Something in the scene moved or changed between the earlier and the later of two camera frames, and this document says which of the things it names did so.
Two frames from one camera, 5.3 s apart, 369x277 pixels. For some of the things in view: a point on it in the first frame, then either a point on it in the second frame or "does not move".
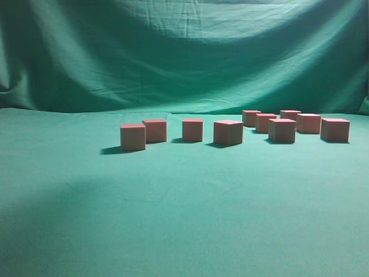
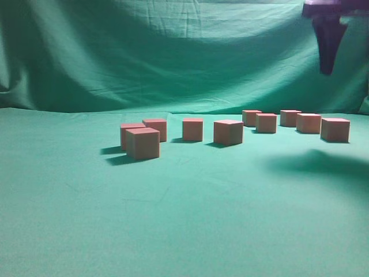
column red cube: [155, 130] does not move
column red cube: [228, 132] does not move
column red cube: [262, 122] does not move
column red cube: [282, 130] -> [142, 142]
